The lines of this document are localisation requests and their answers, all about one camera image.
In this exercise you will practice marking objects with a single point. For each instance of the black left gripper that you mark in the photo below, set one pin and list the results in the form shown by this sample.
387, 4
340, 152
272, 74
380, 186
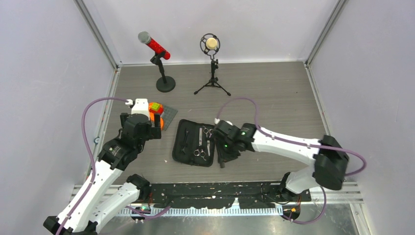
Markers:
154, 131

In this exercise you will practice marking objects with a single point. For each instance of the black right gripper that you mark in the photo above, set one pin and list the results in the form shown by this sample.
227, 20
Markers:
226, 157

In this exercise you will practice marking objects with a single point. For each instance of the silver thinning scissors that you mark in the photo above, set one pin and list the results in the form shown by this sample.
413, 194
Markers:
200, 151

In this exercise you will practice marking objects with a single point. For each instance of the black tool pouch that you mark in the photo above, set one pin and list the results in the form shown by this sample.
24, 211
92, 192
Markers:
198, 132

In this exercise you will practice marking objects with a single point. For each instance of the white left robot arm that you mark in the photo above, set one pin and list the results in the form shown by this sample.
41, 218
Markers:
87, 213

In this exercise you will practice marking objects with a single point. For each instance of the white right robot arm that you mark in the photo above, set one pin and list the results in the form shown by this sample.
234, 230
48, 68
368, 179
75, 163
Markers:
326, 161

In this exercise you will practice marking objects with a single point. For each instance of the lime green toy brick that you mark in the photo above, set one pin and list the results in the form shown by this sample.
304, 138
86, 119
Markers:
156, 106

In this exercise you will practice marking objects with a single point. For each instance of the red toy block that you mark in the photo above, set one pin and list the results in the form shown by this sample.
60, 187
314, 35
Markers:
152, 112

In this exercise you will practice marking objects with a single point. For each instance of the black round-base microphone stand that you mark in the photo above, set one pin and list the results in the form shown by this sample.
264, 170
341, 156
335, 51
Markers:
165, 83

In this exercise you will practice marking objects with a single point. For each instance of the black tripod microphone stand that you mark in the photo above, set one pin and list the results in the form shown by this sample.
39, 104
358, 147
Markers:
213, 81

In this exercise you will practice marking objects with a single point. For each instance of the red handheld microphone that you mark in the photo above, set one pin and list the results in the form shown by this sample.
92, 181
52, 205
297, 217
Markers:
145, 38

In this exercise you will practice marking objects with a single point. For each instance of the beige condenser microphone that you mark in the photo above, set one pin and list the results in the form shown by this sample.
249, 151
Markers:
209, 42

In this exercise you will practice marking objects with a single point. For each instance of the grey studded base plate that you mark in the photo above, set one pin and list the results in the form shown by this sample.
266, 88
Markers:
167, 116

